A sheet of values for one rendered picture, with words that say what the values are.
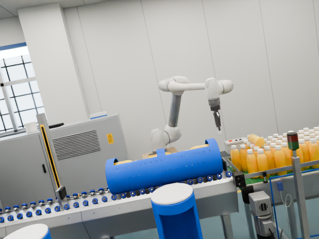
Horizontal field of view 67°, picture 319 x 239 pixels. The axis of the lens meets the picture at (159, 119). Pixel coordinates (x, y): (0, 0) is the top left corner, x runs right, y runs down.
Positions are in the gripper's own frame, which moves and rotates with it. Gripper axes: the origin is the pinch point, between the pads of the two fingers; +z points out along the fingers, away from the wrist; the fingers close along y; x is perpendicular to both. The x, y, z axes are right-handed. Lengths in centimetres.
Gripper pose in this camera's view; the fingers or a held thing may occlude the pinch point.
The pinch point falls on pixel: (219, 130)
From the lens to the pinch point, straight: 197.5
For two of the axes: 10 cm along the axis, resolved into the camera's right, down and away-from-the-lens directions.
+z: 2.0, 9.7, 1.4
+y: -0.1, -1.4, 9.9
